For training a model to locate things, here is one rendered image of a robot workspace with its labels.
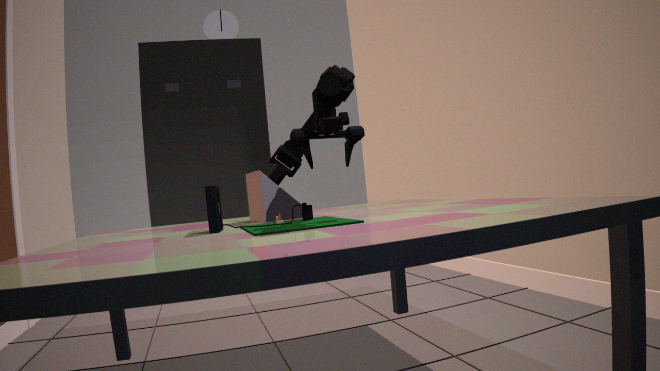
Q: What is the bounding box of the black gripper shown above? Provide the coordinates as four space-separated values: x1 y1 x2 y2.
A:
290 106 365 169

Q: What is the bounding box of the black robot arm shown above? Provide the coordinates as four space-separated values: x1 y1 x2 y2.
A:
265 65 355 185

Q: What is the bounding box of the black cable with plug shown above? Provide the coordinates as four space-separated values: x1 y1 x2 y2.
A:
221 203 313 228

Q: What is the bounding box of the green circuit board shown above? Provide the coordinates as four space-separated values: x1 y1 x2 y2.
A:
241 214 364 236

